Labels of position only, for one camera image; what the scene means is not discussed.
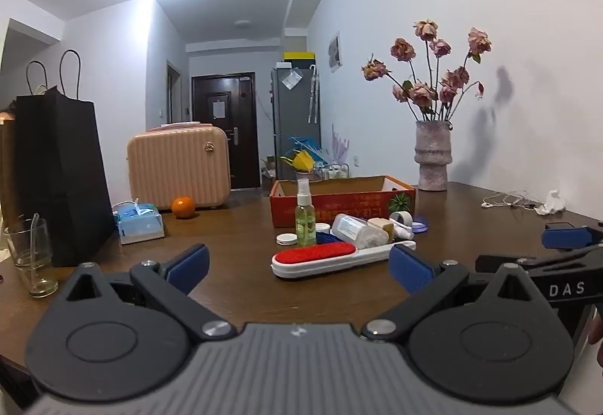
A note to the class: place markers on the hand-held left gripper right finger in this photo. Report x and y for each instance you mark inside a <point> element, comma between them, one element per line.
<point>409,269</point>

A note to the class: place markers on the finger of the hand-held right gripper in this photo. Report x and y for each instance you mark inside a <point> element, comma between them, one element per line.
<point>565,239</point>
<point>556,262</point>

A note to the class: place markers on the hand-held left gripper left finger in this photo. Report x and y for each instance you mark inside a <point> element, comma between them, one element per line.
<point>188,265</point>

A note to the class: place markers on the white ribbed lid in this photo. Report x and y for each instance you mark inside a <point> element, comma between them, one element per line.
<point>400,217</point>

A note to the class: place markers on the orange cardboard box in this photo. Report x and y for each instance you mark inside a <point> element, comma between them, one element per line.
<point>348,204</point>

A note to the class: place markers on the translucent plastic cup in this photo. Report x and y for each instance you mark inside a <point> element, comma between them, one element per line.
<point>322,227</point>

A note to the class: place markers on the red and white lint brush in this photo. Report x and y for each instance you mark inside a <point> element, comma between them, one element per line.
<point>311,257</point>

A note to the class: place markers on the small white screw cap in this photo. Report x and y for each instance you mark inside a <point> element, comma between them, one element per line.
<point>286,239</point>

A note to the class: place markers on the green spray bottle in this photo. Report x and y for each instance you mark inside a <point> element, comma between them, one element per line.
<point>305,219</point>

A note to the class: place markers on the person's right hand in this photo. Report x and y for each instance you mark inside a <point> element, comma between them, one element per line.
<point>597,335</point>

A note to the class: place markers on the small white bottle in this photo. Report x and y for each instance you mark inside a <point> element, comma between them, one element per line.
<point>404,232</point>

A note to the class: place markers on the crumpled white tissue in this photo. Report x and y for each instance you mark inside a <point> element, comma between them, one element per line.
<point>552,203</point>

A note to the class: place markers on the orange fruit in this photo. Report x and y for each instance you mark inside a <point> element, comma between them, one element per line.
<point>183,207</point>

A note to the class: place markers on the blue tissue pack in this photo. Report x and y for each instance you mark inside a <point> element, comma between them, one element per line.
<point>139,224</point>

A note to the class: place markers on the small green artificial plant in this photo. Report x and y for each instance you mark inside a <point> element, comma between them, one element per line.
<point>399,200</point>

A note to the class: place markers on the clear plastic bottle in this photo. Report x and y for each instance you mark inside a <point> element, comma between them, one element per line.
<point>351,226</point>

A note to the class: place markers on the pink ribbed suitcase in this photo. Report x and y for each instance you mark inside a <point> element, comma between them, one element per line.
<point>179,170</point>

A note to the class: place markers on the metal rack with bottles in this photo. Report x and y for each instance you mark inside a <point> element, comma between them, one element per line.
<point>332,171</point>

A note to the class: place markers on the purple plastic hanger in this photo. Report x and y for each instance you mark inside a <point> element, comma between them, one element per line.
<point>340,146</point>

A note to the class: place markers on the dark brown entrance door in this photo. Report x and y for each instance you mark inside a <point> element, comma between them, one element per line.
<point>235,132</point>

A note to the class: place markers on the yellow plastic container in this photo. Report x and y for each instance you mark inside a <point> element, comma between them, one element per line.
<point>299,162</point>

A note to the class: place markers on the black paper bag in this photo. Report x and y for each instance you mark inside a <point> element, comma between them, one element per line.
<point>61,170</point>

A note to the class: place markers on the blue folding rack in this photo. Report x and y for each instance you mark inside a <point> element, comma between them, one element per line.
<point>306,144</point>

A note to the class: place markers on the clear drinking glass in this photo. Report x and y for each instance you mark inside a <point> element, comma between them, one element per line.
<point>23,250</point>

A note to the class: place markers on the side room door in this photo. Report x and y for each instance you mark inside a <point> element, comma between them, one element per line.
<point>173,94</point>

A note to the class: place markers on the dried pink roses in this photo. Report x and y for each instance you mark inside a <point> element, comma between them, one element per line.
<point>424,92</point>

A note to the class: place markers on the grey refrigerator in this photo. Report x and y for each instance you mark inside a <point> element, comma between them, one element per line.
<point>294,123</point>

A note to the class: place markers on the white folded umbrella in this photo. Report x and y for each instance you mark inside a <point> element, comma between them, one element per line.
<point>313,94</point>

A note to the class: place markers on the paper sheet on refrigerator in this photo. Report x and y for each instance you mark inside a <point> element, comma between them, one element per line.
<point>291,78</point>

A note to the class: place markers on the yellow box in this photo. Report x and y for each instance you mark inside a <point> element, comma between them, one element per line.
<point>298,57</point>

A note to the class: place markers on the small ceiling lamp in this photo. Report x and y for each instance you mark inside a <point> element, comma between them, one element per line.
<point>243,23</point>

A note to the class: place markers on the wall picture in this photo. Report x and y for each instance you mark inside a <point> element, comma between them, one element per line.
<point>335,51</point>

